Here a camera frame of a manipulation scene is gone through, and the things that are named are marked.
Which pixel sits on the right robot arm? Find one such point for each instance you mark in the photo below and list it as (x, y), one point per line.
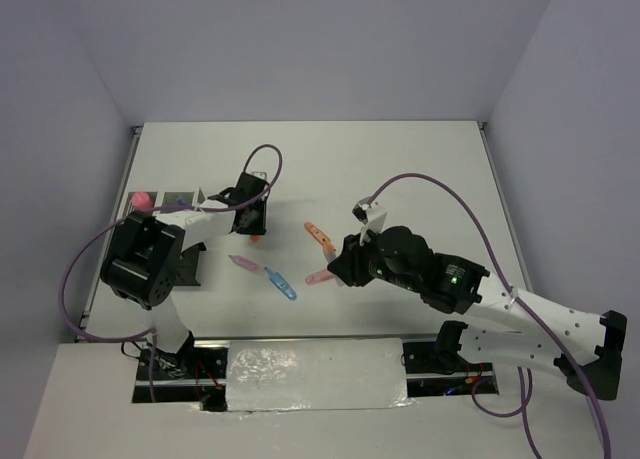
(487, 324)

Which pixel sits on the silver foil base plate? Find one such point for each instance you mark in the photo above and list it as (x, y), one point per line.
(355, 374)

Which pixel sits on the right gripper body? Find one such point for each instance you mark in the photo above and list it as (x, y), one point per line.
(363, 260)

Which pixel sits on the pink glue stick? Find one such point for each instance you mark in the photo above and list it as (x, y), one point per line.
(141, 200)

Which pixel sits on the white slotted container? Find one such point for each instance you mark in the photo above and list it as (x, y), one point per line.
(163, 199)

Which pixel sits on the orange highlighter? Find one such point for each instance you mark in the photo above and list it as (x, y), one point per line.
(329, 250)

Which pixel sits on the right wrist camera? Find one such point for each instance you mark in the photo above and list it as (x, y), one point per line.
(372, 216)

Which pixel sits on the purple highlighter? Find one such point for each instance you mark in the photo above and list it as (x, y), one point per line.
(247, 264)

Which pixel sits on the blue highlighter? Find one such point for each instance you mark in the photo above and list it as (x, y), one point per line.
(280, 283)

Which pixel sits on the black slotted container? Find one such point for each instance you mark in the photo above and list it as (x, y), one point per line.
(187, 266)

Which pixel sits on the black mounting rail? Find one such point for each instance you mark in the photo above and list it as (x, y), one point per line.
(426, 376)

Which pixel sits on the pink highlighter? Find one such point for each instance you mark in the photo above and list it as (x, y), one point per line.
(319, 277)

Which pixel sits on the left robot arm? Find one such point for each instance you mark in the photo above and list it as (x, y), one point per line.
(149, 255)

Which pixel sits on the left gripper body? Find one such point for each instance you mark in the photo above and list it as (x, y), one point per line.
(257, 224)

